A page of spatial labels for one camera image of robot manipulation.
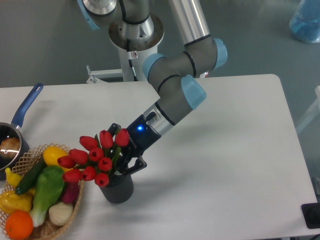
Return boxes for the bread roll in pan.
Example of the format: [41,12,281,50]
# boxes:
[0,137,20,160]

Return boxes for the white garlic bulb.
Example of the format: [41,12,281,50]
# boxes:
[49,202,73,226]

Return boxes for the purple radish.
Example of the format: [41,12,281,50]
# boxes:
[61,182,80,204]

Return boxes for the red tulip bouquet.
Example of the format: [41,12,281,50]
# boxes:
[57,128,130,187]

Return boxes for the dark green cucumber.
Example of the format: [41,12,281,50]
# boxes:
[15,157,47,195]

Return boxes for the dark grey ribbed vase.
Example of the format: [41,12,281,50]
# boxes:
[100,173,134,204]

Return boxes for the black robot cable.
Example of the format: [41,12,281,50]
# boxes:
[126,38,139,82]

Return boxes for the yellow bell pepper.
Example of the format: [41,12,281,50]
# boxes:
[0,190,33,215]

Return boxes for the green bok choy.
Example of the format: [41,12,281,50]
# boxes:
[29,165,65,228]

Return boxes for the woven wicker basket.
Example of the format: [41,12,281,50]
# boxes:
[11,143,84,240]

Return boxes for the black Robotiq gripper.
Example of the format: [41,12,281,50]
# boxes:
[107,114,161,176]

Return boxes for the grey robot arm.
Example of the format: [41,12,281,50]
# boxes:
[78,0,228,175]

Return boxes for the blue-handled saucepan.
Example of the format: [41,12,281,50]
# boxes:
[0,83,44,181]

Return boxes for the yellow squash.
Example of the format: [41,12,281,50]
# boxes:
[43,146,76,172]

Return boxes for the yellow banana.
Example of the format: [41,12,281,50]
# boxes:
[5,167,23,189]

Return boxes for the black device at edge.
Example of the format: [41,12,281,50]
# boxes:
[301,202,320,229]

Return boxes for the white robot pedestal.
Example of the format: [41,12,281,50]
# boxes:
[85,37,210,84]

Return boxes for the white frame at right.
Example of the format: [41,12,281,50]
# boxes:
[295,85,320,135]

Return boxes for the orange fruit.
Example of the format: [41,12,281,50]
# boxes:
[5,210,34,240]

